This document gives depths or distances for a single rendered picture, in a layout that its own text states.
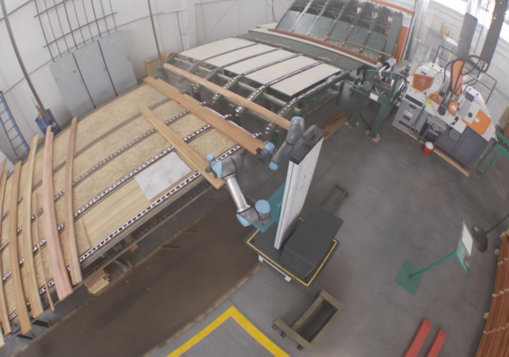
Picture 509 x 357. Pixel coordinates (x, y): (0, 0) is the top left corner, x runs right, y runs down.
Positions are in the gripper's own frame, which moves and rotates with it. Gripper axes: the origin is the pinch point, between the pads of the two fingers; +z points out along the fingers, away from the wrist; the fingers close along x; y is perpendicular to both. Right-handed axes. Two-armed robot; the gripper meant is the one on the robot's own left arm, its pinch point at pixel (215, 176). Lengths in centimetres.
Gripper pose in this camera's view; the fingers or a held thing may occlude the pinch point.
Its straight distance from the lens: 228.0
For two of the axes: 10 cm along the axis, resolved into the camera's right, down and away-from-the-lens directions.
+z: 0.1, 6.6, 7.5
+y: 7.1, -5.3, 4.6
